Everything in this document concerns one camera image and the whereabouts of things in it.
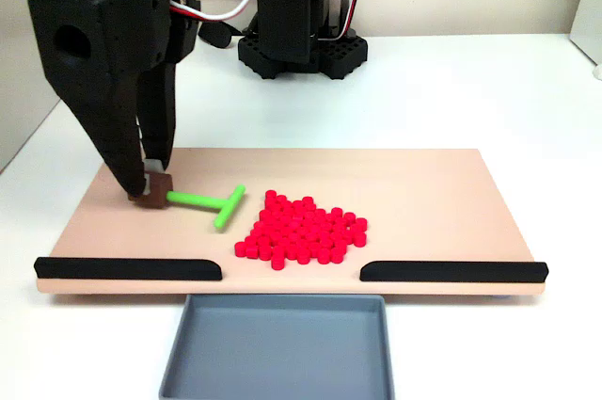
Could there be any green T pusher brown block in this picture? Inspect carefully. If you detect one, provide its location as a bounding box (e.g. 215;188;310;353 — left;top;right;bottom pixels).
131;172;247;231

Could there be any black table clamp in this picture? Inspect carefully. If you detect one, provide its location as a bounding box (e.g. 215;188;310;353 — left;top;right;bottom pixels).
199;18;246;49

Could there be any beige flat board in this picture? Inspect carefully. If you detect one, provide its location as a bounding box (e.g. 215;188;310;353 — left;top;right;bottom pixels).
35;146;549;297

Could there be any grey plastic tray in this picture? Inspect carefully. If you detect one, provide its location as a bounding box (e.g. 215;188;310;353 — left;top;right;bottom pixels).
158;294;396;400

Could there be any black foam rail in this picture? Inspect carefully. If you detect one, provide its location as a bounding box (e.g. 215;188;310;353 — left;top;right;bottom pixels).
359;260;550;284
33;256;223;282

